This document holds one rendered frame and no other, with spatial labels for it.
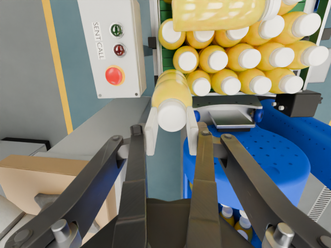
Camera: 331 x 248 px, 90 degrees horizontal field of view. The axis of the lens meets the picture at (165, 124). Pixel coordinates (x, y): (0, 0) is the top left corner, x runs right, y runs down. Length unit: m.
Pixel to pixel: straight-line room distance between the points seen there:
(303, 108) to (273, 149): 0.18
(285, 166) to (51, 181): 0.64
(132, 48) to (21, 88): 1.74
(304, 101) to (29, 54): 1.88
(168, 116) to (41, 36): 1.67
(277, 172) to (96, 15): 0.47
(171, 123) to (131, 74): 0.19
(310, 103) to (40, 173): 0.82
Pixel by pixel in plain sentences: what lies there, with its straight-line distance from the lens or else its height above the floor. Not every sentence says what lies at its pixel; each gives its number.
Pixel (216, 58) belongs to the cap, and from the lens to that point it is 0.40.
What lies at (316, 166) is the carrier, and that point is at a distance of 0.98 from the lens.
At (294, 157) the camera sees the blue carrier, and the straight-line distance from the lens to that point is 0.47.
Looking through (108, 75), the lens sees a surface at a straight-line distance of 0.38.
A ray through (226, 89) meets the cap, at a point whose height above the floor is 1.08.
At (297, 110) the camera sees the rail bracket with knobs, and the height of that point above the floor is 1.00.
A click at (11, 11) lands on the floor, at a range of 1.96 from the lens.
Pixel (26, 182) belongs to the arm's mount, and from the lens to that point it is 0.73.
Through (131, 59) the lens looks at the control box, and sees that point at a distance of 0.38.
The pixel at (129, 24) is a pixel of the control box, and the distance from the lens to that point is 0.38.
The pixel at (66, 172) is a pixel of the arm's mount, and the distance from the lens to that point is 0.62.
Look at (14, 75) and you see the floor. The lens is 2.05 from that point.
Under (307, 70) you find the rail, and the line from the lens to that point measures 0.61.
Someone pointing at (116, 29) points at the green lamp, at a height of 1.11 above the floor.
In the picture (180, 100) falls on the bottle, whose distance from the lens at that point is 0.23.
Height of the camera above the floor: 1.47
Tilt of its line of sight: 66 degrees down
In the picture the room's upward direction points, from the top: 173 degrees counter-clockwise
